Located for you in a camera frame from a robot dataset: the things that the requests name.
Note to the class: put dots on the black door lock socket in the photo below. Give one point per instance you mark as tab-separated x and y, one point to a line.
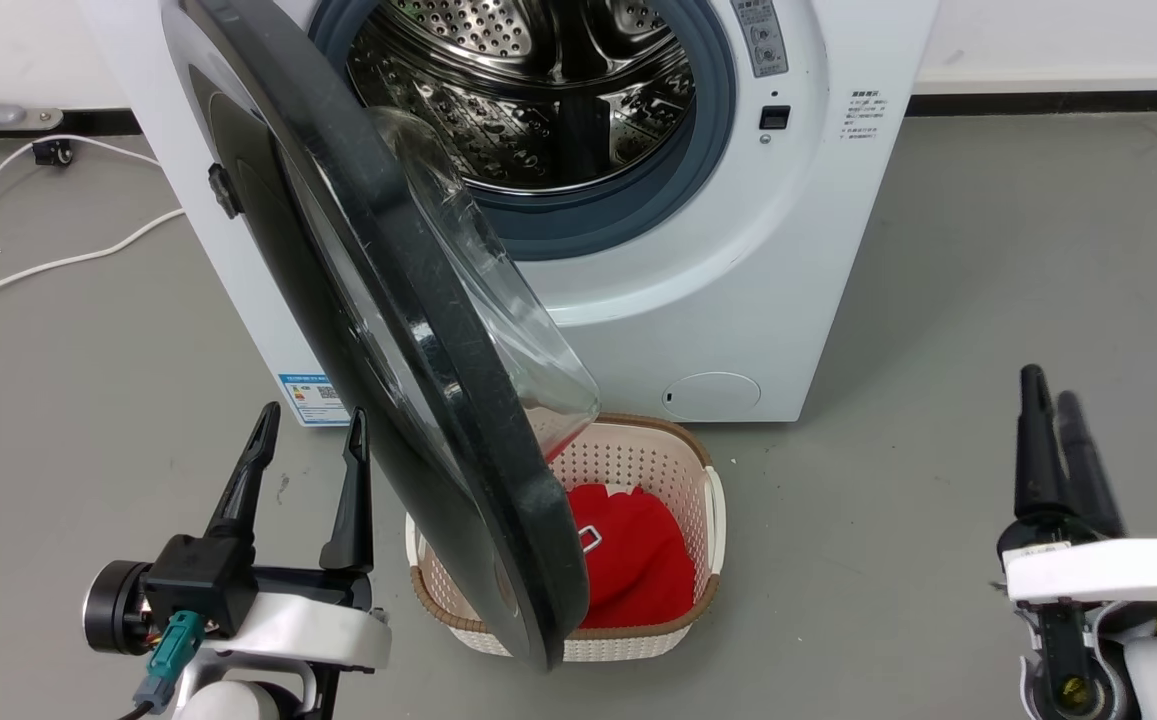
775	118

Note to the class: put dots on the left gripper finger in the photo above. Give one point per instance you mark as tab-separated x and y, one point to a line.
353	510
243	480

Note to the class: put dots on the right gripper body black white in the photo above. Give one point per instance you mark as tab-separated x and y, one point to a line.
1108	570

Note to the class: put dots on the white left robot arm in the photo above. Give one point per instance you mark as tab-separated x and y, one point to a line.
228	700

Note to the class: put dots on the black round washing machine door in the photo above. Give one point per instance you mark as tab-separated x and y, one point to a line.
418	330

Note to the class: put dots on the printed warning text label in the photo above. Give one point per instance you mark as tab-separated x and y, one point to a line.
863	113

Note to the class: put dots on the round white filter cover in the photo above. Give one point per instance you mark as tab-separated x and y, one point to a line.
711	395

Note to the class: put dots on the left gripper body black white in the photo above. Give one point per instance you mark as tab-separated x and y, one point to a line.
208	585

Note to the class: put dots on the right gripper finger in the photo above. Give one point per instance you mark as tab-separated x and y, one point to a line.
1088	470
1036	450

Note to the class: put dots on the white front-load washing machine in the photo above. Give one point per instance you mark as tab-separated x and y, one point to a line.
738	300

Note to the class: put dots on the grey instruction sticker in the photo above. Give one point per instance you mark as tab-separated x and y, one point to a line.
761	35

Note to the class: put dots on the grey-blue rubber door gasket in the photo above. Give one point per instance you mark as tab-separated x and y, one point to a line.
618	225

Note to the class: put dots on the steel perforated washer drum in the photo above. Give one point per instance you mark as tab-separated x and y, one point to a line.
538	100

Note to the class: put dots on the blue energy label sticker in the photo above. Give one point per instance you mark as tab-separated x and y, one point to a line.
313	400

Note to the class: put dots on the black caster wheel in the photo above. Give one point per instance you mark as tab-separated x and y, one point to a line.
53	153

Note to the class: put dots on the white plastic laundry basket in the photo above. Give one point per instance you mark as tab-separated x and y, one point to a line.
658	470

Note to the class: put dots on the red garment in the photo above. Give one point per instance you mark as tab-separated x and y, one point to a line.
638	560

